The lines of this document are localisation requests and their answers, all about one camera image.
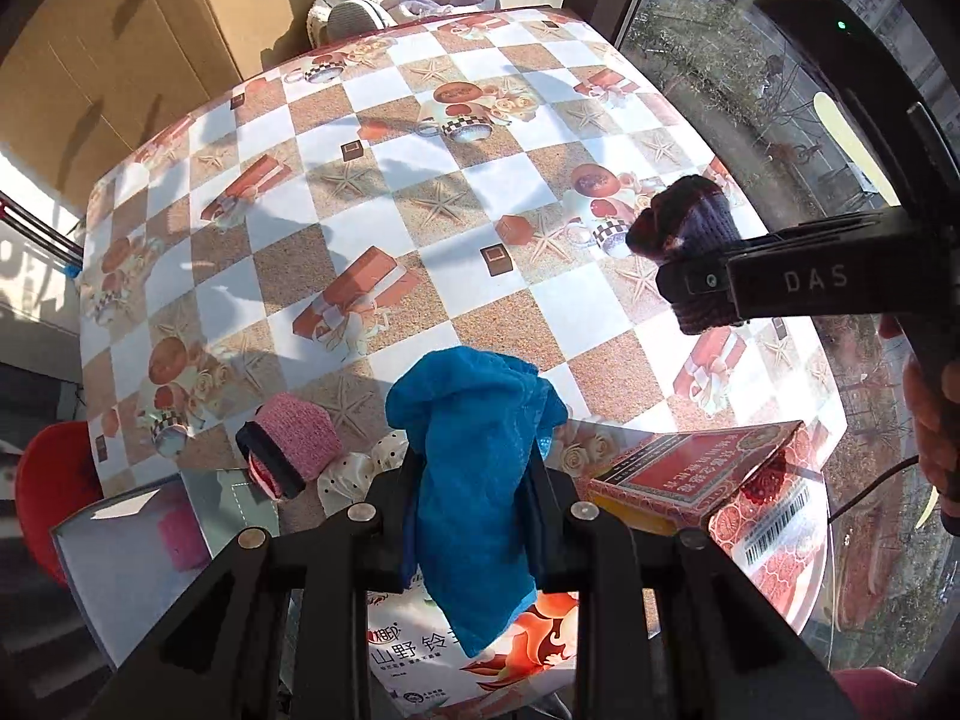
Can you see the dark knit sock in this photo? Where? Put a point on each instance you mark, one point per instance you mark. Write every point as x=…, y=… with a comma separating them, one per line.
x=686, y=217

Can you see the red white snack bag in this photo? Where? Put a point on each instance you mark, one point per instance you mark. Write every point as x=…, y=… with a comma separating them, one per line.
x=480, y=664

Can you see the white polka dot scrunchie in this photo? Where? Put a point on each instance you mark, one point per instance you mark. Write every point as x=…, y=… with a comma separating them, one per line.
x=360, y=472

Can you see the metal rod stand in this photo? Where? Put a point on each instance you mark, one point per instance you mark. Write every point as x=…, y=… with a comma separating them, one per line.
x=37, y=240

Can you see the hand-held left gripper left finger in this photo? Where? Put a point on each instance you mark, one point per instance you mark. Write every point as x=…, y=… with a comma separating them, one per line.
x=382, y=540

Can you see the red round stool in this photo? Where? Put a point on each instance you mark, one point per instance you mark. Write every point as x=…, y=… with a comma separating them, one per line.
x=52, y=487

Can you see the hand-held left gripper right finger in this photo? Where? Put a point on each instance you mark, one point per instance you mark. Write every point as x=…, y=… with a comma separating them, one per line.
x=559, y=547

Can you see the brown cardboard box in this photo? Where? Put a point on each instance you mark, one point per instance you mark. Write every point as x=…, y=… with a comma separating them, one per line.
x=112, y=37

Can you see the printed checkered tablecloth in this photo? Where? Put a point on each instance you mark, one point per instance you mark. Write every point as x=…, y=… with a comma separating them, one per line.
x=450, y=240

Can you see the blue terry cloth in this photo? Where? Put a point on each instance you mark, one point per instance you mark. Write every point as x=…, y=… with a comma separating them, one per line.
x=472, y=465

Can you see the red printed carton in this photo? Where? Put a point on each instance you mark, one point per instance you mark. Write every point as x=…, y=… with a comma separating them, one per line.
x=690, y=476

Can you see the grey white slipper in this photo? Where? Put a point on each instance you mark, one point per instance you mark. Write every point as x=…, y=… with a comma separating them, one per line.
x=352, y=15

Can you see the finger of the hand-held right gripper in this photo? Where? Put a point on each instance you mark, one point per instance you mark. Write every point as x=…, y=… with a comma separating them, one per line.
x=787, y=277

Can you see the person's right hand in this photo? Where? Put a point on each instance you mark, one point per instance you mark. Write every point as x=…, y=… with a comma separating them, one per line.
x=934, y=427

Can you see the pink knit sock navy cuff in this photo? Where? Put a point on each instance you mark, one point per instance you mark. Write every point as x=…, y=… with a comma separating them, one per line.
x=292, y=439

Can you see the person's pink clothing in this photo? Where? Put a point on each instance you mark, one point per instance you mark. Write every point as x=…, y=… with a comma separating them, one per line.
x=877, y=694

